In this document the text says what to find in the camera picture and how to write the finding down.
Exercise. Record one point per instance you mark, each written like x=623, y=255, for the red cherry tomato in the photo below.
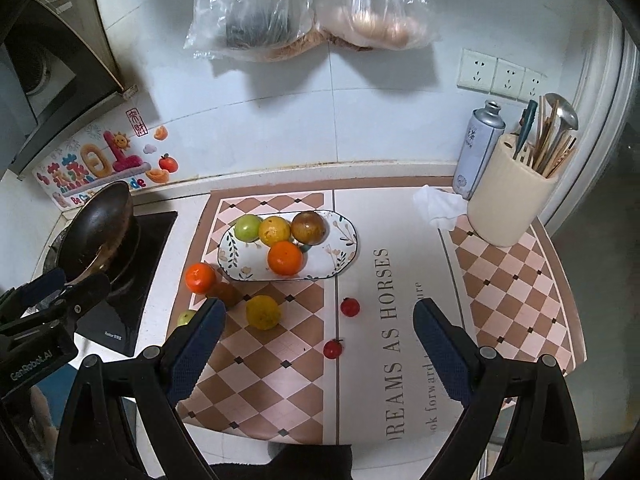
x=350, y=307
x=332, y=349

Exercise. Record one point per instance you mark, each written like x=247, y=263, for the metal ladle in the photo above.
x=557, y=124

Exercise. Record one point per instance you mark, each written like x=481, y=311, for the checkered counter mat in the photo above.
x=276, y=385

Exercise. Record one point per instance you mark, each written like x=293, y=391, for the small green apple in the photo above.
x=185, y=317

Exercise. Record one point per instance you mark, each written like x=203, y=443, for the wooden chopsticks bundle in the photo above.
x=526, y=154

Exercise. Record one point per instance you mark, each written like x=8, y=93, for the bright orange tangerine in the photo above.
x=200, y=278

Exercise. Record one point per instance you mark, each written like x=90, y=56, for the colourful wall sticker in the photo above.
x=124, y=146

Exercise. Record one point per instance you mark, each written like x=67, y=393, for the white wall socket strip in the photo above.
x=485, y=73

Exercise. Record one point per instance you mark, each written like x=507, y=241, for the yellow lemon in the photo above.
x=273, y=230
x=262, y=312

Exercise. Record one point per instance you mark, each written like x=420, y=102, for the cream utensil holder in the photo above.
x=509, y=197

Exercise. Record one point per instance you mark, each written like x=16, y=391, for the oval floral ceramic plate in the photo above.
x=248, y=262

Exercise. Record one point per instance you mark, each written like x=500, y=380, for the dark frying pan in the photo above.
x=102, y=238

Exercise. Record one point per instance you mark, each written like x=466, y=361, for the orange on plate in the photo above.
x=285, y=258

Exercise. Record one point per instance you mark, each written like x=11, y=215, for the black induction cooktop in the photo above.
x=114, y=323

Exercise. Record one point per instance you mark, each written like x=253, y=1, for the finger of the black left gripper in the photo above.
x=47, y=298

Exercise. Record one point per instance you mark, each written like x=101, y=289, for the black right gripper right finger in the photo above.
x=543, y=440

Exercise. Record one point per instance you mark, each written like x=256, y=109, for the yellow lemon on plate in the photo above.
x=273, y=230

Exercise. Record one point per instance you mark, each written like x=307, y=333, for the plastic bag with dark contents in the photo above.
x=253, y=30

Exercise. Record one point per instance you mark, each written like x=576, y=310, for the brownish red apple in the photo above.
x=308, y=228

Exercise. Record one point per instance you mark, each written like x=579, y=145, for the range hood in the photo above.
x=58, y=73

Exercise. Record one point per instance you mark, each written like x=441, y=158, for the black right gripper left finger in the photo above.
x=94, y=441

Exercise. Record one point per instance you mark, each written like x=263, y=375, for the teal handled utensil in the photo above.
x=526, y=126

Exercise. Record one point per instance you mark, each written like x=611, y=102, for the plastic bag with pink contents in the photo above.
x=396, y=25

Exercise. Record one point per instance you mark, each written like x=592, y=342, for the white crumpled tissue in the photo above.
x=438, y=208

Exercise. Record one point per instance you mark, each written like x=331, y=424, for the silver spray can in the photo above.
x=481, y=135

